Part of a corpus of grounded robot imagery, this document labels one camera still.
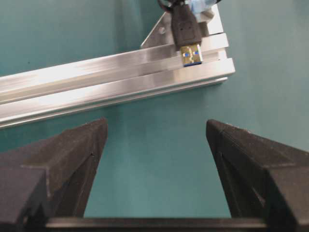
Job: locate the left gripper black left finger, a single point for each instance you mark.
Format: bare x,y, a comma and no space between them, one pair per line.
52,177

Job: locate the square aluminium extrusion frame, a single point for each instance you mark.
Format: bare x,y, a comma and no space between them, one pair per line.
155,69

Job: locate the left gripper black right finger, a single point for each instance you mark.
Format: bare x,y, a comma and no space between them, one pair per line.
261,178

